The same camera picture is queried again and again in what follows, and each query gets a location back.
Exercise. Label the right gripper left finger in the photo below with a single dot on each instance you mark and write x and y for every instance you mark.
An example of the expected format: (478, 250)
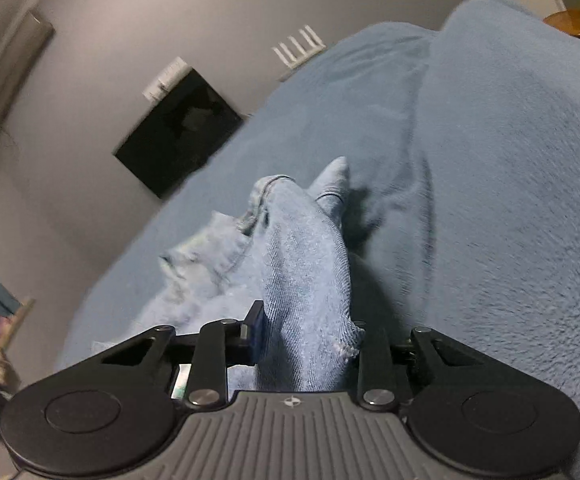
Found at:
(115, 411)

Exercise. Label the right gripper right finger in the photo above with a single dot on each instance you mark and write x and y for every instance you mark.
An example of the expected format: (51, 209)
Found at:
(465, 409)

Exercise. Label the light blue denim jacket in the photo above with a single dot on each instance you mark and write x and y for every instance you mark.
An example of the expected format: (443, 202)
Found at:
(287, 251)

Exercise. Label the wooden window sill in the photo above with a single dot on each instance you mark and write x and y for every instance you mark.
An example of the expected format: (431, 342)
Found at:
(15, 322)

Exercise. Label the blue fleece bed blanket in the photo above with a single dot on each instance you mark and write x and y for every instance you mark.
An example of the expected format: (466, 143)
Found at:
(463, 212)

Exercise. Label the black television screen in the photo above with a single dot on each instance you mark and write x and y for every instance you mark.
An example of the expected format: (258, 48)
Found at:
(178, 136)

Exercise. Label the white wifi router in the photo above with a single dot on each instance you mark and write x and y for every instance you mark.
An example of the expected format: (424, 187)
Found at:
(297, 50)

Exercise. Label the white wall socket strip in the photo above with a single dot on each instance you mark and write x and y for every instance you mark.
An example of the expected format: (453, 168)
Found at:
(166, 80)

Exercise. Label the wall air conditioner unit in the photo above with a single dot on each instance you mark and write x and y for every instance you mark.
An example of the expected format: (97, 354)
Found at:
(19, 56)

